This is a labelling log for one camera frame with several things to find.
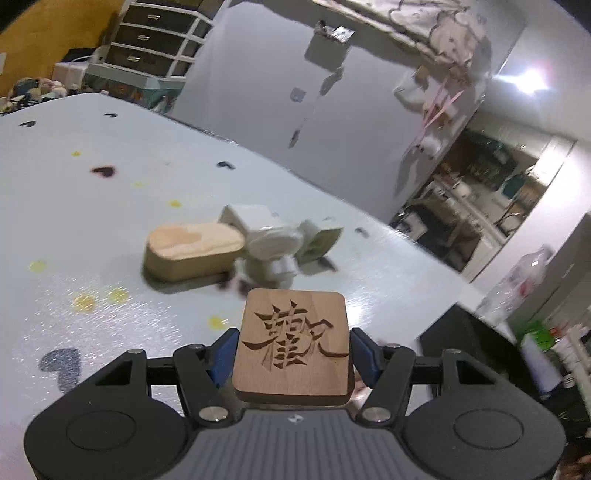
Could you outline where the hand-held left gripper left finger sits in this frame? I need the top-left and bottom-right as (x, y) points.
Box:
(62, 329), (242, 428)

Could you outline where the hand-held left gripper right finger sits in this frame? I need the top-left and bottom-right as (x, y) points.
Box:
(349, 329), (527, 426)

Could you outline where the carved wooden tile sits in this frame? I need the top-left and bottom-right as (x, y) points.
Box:
(232, 288), (355, 407)

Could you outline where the black cardboard box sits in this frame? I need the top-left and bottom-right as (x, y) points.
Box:
(418, 305), (542, 403)

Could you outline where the oval wooden block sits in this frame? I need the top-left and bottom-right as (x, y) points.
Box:
(143, 223), (245, 283)

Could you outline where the white round tape measure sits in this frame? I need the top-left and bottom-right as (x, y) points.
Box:
(244, 222), (304, 265)

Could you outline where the small white box yellowish side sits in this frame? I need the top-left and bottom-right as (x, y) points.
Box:
(298, 219), (345, 265)

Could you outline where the plain white box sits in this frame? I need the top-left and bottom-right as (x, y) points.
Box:
(219, 203), (274, 237)

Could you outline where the pile of plush toys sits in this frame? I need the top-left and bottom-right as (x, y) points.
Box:
(0, 76), (71, 114)

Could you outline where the white drawer cabinet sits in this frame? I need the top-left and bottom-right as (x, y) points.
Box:
(88, 0), (216, 89)

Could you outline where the patterned hanging cloth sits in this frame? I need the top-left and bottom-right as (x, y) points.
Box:
(314, 0), (491, 72)

